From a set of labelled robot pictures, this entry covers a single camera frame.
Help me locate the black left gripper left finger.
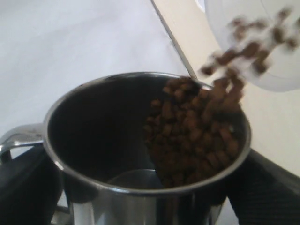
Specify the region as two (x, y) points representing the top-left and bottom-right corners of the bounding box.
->
(0, 147), (62, 225)

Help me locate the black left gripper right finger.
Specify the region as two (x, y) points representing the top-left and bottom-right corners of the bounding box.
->
(228, 150), (300, 225)

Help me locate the steel cup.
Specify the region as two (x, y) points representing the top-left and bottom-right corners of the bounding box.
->
(0, 72), (251, 225)

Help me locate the white curtain backdrop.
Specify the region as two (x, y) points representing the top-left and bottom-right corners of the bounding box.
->
(0, 0), (187, 134)

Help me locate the clear plastic tall container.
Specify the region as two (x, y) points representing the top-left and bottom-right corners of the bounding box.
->
(196, 0), (300, 92)

